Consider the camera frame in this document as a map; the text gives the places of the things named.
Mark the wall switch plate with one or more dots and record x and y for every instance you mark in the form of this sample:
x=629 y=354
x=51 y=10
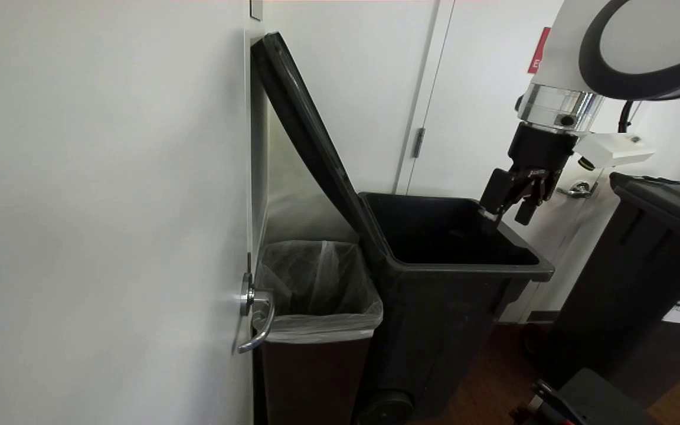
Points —
x=255 y=9

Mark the black bin with label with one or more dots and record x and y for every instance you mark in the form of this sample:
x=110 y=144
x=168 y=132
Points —
x=629 y=283

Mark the black trash bin lid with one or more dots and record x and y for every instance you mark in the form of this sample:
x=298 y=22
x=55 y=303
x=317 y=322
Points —
x=310 y=130

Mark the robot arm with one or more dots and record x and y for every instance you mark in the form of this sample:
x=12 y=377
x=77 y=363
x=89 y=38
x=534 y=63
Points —
x=564 y=47

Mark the red wall sign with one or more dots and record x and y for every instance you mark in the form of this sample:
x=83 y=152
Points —
x=539 y=50

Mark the small dark trash bin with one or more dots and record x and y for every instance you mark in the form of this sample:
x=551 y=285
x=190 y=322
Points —
x=310 y=378

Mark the clear plastic bin liner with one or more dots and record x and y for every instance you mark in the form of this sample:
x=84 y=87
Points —
x=316 y=283

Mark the black gear with red parts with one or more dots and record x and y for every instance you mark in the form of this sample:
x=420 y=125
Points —
x=588 y=401

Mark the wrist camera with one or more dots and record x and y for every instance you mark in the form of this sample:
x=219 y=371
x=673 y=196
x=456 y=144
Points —
x=614 y=149

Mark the white door with hinge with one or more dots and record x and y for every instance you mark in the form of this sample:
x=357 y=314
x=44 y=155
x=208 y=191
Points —
x=481 y=106

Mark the big black trash bin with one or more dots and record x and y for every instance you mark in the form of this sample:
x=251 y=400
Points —
x=434 y=307

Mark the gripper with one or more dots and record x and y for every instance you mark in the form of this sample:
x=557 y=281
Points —
x=539 y=150

